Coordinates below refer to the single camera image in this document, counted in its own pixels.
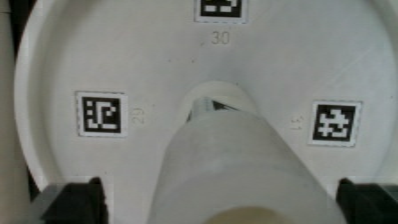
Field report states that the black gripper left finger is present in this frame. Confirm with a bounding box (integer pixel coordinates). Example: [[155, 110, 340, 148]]
[[25, 177, 109, 224]]

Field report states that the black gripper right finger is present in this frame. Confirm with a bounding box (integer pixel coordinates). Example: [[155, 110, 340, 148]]
[[336, 178, 398, 224]]

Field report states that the white cylindrical table leg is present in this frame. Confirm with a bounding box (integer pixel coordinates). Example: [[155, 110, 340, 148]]
[[148, 96, 349, 224]]

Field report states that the white round table top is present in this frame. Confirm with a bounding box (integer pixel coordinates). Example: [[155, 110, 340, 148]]
[[15, 0, 398, 224]]

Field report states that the white front fence rail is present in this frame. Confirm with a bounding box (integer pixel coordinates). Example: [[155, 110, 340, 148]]
[[0, 0, 29, 224]]

